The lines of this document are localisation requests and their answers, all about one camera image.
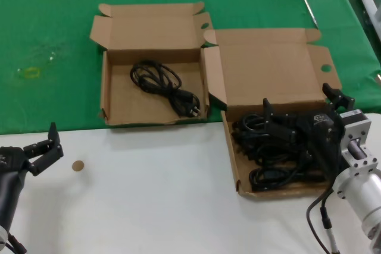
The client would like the black power cable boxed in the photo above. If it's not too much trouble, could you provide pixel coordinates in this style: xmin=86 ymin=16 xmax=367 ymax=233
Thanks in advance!
xmin=249 ymin=167 xmax=328 ymax=192
xmin=130 ymin=61 xmax=201 ymax=118
xmin=231 ymin=113 xmax=316 ymax=168

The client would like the cable with silver connector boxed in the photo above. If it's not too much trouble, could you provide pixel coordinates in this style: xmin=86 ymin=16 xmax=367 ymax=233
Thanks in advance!
xmin=319 ymin=197 xmax=341 ymax=254

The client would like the green tablecloth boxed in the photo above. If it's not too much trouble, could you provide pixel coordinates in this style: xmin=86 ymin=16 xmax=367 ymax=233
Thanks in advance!
xmin=0 ymin=0 xmax=381 ymax=136

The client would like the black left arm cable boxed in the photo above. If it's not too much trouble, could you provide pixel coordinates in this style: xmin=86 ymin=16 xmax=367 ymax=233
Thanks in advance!
xmin=0 ymin=231 xmax=28 ymax=254

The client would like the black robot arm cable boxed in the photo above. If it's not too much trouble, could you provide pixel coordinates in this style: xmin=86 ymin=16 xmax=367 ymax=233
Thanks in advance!
xmin=306 ymin=188 xmax=335 ymax=254

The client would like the open cardboard box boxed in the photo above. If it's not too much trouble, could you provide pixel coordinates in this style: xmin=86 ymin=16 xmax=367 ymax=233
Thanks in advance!
xmin=203 ymin=27 xmax=342 ymax=198

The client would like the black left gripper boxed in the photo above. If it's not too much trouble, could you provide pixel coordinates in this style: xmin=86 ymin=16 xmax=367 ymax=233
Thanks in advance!
xmin=0 ymin=122 xmax=64 ymax=177

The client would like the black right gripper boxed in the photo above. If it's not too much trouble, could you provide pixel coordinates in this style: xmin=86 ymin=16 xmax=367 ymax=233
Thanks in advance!
xmin=262 ymin=82 xmax=355 ymax=186

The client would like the white metal frame post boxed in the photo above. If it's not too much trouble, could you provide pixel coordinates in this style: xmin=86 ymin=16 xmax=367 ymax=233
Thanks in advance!
xmin=358 ymin=0 xmax=381 ymax=39

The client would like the cardboard box with torn wall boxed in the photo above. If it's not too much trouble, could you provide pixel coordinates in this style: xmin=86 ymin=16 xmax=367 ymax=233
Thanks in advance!
xmin=89 ymin=1 xmax=214 ymax=125

